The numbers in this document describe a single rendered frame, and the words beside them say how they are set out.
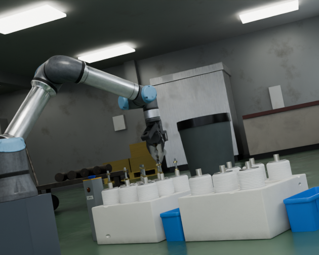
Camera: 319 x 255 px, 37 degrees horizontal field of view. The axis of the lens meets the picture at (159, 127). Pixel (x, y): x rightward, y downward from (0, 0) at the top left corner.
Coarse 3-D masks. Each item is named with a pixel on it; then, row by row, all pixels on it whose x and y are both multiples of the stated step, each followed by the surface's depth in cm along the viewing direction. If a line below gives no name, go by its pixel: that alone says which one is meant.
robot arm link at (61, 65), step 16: (48, 64) 191; (64, 64) 189; (80, 64) 191; (64, 80) 192; (80, 80) 192; (96, 80) 195; (112, 80) 199; (128, 80) 205; (128, 96) 204; (144, 96) 204
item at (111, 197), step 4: (116, 188) 226; (104, 192) 225; (108, 192) 224; (112, 192) 224; (116, 192) 225; (104, 196) 225; (108, 196) 224; (112, 196) 224; (116, 196) 224; (104, 200) 225; (108, 200) 224; (112, 200) 224; (116, 200) 224; (104, 204) 225; (108, 204) 224; (112, 204) 223
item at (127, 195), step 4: (120, 188) 219; (124, 188) 217; (128, 188) 216; (132, 188) 217; (136, 188) 218; (120, 192) 218; (124, 192) 216; (128, 192) 216; (132, 192) 216; (136, 192) 218; (120, 196) 218; (124, 196) 216; (128, 196) 216; (132, 196) 216; (136, 196) 217; (120, 200) 219; (124, 200) 217; (128, 200) 216; (132, 200) 216; (136, 200) 217
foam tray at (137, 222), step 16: (176, 192) 224; (96, 208) 225; (112, 208) 217; (128, 208) 211; (144, 208) 205; (160, 208) 206; (96, 224) 225; (112, 224) 218; (128, 224) 212; (144, 224) 205; (160, 224) 204; (112, 240) 219; (128, 240) 212; (144, 240) 206; (160, 240) 202
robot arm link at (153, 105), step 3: (156, 99) 225; (153, 102) 223; (156, 102) 225; (144, 105) 222; (147, 105) 223; (150, 105) 222; (153, 105) 223; (156, 105) 224; (144, 108) 224; (147, 108) 223; (150, 108) 222; (153, 108) 223; (156, 108) 224
